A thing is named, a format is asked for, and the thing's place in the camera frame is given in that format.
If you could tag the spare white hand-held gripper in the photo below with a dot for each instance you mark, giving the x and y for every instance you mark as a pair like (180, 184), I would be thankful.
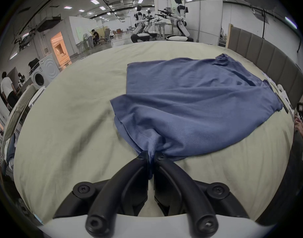
(285, 97)

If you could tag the grey padded headboard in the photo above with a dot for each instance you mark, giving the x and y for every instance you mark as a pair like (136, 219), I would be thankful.
(270, 51)

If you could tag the white washing machine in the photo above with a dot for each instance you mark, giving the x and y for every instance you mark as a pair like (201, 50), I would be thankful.
(46, 71)

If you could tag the blue shirt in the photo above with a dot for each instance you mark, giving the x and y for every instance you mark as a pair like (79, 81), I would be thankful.
(186, 103)

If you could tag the bed with beige sheet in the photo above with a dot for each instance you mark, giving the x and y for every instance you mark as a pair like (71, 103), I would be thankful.
(74, 123)

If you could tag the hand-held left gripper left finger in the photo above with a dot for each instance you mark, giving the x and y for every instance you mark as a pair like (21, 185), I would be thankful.
(131, 177)

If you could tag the person's right hand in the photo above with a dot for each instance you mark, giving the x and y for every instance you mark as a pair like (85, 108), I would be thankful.
(301, 129)

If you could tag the person's body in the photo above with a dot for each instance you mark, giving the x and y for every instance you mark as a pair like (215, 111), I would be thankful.
(288, 172)

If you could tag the white humanoid robot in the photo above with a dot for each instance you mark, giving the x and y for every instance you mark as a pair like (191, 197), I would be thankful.
(180, 16)
(139, 25)

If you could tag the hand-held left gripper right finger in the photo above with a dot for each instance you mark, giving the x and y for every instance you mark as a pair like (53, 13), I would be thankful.
(173, 180)

